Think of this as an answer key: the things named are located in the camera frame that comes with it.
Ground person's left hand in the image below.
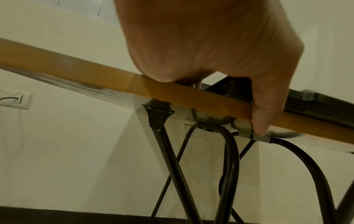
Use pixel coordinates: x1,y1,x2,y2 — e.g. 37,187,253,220
113,0,305,135

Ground grey knob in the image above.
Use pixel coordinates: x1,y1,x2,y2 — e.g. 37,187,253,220
301,89,316,101

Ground wooden folding table black legs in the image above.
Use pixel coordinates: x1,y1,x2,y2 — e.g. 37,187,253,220
0,37,354,224

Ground black flat device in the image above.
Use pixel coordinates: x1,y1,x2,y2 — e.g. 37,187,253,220
199,76,354,123

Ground white wall outlet plate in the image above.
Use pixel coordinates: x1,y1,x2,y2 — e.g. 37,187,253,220
183,123,204,140

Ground white wall socket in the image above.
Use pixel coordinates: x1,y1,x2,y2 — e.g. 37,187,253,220
0,89,34,110

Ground thin dark cable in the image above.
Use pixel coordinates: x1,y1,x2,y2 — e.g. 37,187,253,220
0,94,24,105

